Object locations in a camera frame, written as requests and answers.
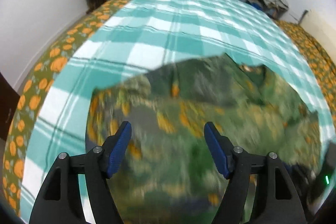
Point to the dark wooden cabinet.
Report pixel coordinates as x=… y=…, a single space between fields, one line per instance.
x=8 y=104

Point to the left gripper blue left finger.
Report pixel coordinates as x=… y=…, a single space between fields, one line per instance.
x=114 y=149

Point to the pile of clothes in corner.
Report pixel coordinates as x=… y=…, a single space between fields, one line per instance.
x=273 y=8

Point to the teal white plaid blanket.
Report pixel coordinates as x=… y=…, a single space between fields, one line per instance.
x=145 y=35

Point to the orange floral bedsheet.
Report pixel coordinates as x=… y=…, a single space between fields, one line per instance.
x=35 y=89

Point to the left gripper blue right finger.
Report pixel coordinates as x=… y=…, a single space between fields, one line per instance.
x=220 y=148

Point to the green landscape print garment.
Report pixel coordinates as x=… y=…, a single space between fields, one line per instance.
x=167 y=174

